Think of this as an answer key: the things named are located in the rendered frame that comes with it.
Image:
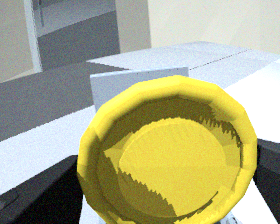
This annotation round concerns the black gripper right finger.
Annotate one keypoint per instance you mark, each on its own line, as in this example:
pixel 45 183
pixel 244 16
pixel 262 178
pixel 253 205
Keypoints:
pixel 267 175

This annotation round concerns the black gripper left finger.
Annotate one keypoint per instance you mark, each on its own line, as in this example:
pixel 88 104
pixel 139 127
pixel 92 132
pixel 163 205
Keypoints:
pixel 51 197

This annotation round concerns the yellow plate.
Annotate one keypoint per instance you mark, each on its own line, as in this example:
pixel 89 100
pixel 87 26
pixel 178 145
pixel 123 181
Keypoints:
pixel 172 150

